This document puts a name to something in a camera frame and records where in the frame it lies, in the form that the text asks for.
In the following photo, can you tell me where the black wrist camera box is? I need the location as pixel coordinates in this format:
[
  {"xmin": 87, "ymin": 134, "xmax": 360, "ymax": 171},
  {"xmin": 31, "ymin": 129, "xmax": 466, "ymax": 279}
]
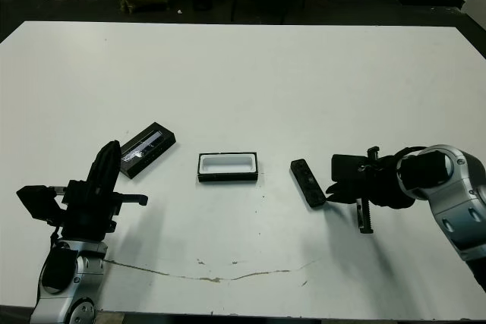
[
  {"xmin": 16, "ymin": 184, "xmax": 62, "ymax": 223},
  {"xmin": 330, "ymin": 153, "xmax": 368, "ymax": 183}
]

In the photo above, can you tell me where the black box lid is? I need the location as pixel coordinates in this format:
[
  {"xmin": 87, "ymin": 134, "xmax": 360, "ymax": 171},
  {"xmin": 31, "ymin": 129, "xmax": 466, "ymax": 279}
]
[{"xmin": 118, "ymin": 121, "xmax": 178, "ymax": 181}]

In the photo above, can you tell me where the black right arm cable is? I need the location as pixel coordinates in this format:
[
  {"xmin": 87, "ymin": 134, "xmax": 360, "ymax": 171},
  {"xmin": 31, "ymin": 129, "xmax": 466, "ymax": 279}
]
[{"xmin": 394, "ymin": 145, "xmax": 427, "ymax": 162}]

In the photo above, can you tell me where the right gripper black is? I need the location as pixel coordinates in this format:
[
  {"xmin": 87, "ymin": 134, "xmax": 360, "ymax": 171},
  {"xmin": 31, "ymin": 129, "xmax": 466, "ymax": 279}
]
[{"xmin": 324, "ymin": 145, "xmax": 415, "ymax": 234}]

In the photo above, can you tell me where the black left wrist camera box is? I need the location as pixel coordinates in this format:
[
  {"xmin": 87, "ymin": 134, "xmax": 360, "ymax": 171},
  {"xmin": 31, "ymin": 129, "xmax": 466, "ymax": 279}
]
[{"xmin": 16, "ymin": 184, "xmax": 62, "ymax": 223}]

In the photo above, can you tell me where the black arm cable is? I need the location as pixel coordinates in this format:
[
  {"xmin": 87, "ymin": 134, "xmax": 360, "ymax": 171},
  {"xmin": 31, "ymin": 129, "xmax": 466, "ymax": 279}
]
[
  {"xmin": 35, "ymin": 224, "xmax": 66, "ymax": 299},
  {"xmin": 394, "ymin": 145, "xmax": 427, "ymax": 162}
]

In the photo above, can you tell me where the slim black camera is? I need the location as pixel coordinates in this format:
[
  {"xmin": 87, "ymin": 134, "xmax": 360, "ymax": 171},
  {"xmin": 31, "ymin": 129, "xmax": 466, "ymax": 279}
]
[{"xmin": 289, "ymin": 158, "xmax": 328, "ymax": 209}]

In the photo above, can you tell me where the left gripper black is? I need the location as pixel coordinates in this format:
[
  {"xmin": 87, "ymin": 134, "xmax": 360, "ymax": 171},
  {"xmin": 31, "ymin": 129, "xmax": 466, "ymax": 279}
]
[{"xmin": 48, "ymin": 140, "xmax": 150, "ymax": 242}]

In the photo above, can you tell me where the black box with white tray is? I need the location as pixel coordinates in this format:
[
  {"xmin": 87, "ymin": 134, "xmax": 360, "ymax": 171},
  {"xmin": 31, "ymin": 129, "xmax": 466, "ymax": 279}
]
[{"xmin": 197, "ymin": 151, "xmax": 260, "ymax": 185}]

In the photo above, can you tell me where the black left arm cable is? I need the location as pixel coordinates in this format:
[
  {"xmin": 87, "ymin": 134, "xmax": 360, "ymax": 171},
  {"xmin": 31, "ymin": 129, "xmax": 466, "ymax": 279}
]
[{"xmin": 35, "ymin": 224, "xmax": 66, "ymax": 299}]

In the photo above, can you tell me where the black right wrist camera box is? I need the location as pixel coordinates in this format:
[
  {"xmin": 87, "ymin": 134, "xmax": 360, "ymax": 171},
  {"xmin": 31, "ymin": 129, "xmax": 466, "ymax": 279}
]
[{"xmin": 330, "ymin": 153, "xmax": 368, "ymax": 183}]

